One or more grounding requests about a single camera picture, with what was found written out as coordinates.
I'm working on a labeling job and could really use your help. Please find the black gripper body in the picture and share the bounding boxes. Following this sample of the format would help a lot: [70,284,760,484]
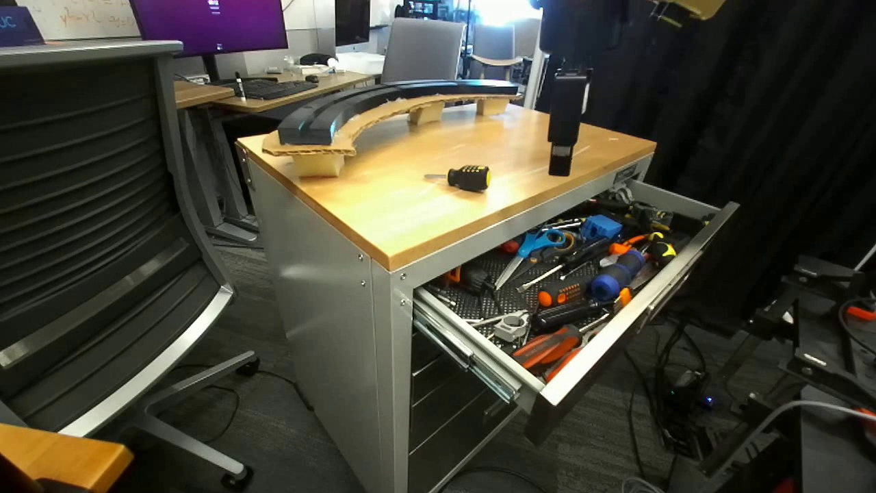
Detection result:
[544,54,594,145]

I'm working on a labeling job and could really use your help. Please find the grey metal tool drawer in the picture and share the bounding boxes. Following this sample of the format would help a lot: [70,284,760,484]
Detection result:
[411,178,742,412]

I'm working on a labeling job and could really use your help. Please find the blue box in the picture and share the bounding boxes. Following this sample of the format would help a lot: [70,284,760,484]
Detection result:
[578,212,624,247]

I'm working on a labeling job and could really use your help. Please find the grey office chair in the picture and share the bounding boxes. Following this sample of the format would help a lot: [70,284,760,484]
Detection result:
[381,15,467,84]

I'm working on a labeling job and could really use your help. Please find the grey workbench with wooden top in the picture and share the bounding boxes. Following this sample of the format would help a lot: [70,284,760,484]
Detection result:
[234,101,660,493]

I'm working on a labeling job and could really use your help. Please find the curved wooden track black top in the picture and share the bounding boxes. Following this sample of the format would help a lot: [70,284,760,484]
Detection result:
[259,77,520,178]

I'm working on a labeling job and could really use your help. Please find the black curtain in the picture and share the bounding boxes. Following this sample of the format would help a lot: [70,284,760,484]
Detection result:
[582,0,876,323]

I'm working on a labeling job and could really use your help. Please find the black monitor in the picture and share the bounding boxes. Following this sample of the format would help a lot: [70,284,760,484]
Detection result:
[330,0,371,48]

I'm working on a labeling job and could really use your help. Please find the wooden office desk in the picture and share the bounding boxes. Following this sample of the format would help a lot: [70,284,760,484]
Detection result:
[171,69,378,117]

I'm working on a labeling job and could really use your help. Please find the black keyboard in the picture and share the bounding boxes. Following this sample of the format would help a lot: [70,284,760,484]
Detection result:
[237,77,321,101]

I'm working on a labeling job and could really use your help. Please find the grey tube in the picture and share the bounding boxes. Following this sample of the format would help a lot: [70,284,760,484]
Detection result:
[727,396,876,460]

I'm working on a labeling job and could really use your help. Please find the monitor with purple screen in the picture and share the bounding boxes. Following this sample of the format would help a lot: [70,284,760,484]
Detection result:
[128,0,289,56]

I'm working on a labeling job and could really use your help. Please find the black mesh office chair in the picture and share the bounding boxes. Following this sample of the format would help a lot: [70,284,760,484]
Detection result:
[0,37,263,486]

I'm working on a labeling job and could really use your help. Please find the wooden side table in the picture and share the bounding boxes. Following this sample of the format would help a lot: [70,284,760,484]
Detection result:
[0,422,137,493]

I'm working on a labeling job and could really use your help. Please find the blue handled pliers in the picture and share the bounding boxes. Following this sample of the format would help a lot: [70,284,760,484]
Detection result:
[490,223,571,292]

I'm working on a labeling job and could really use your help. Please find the blue handled screwdriver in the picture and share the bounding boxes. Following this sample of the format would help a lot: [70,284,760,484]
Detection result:
[586,249,648,307]

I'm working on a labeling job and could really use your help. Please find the yellow black handled screwdriver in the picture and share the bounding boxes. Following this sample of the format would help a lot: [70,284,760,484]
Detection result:
[642,226,678,269]

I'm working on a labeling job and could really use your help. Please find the small orange handled screwdriver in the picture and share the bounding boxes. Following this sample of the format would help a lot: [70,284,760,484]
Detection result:
[533,282,586,312]

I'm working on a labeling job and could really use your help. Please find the black floor cables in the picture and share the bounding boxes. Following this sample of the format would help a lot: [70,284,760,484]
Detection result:
[627,318,733,468]

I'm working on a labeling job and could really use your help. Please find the black equipment base plate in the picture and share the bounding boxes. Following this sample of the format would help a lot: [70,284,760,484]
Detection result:
[748,255,876,493]

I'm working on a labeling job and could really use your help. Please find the orange handled clamp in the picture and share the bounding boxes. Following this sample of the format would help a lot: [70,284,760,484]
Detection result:
[842,301,876,327]

